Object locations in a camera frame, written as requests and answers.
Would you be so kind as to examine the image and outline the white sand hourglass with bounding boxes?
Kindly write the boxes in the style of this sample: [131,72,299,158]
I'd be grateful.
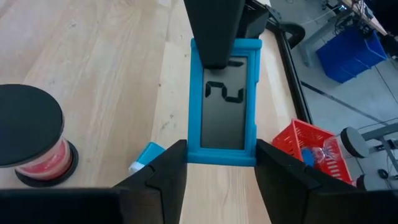
[323,126,370,159]

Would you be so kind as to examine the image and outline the red plastic basket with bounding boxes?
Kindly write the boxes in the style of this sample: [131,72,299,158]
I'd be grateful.
[272,118,354,184]

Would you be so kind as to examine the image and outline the red sand hourglass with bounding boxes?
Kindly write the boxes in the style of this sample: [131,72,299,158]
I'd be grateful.
[0,83,80,189]

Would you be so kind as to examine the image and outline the light blue USB charger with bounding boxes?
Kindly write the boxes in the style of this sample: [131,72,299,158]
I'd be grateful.
[128,141,167,175]

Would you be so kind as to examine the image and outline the black aluminium table frame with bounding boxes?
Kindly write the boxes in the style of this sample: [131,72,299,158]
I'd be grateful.
[266,6,313,125]

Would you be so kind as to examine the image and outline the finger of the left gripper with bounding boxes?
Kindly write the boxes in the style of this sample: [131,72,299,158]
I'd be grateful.
[183,0,246,69]
[236,0,270,40]

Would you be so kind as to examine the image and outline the teal digital clock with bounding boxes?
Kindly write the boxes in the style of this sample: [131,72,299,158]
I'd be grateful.
[186,37,263,167]

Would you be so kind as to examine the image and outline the blue sand hourglass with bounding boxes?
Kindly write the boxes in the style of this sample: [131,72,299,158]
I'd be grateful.
[300,147,368,191]

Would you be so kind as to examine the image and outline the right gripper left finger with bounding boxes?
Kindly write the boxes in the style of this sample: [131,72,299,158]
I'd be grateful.
[0,139,188,224]

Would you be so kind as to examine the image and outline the blue storage bin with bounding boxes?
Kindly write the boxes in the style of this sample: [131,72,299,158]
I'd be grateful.
[315,24,388,84]

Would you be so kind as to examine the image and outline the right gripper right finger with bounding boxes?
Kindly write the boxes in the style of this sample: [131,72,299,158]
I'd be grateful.
[255,139,398,224]

